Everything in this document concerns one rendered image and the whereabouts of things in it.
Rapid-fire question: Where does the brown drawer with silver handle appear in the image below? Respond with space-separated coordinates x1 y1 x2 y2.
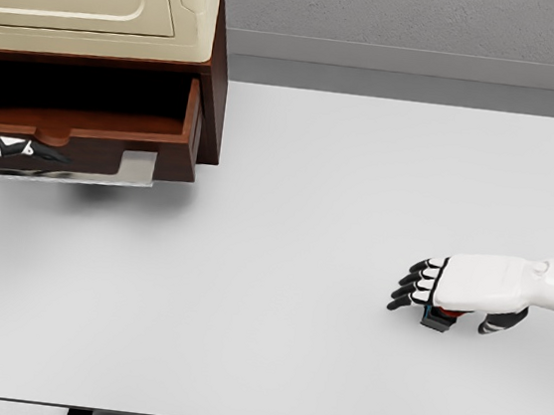
0 54 209 203

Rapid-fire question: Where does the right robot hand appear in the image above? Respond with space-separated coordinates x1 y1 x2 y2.
384 243 541 341

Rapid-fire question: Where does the black switch with red button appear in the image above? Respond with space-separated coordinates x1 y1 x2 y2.
418 305 464 335

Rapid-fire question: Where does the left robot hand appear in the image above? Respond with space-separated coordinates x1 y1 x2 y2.
0 132 74 257

